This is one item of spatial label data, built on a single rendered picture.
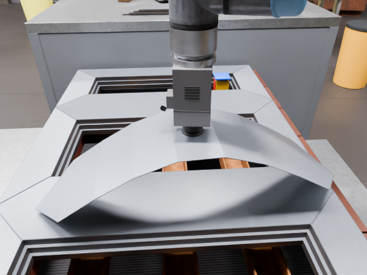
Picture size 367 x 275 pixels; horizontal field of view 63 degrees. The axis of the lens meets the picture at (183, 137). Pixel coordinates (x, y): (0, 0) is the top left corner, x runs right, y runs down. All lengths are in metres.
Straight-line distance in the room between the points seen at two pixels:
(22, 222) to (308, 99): 1.33
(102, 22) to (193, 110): 0.89
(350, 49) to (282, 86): 2.00
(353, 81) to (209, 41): 3.14
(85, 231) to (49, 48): 0.95
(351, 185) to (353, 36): 2.47
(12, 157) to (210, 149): 0.74
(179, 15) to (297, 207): 0.46
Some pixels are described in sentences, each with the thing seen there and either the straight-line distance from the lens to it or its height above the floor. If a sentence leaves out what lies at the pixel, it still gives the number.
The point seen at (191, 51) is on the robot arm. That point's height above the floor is 1.20.
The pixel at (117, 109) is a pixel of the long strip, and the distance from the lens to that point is 1.01.
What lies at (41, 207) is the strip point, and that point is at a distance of 0.69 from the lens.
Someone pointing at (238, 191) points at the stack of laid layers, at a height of 0.86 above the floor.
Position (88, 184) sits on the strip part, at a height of 0.95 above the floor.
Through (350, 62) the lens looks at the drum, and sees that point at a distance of 3.49.
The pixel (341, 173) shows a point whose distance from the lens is 1.13.
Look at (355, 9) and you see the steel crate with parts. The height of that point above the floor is 0.16.
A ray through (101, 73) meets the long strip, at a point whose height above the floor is 0.86.
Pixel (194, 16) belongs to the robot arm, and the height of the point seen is 1.25.
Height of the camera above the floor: 1.34
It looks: 34 degrees down
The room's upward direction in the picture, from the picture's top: straight up
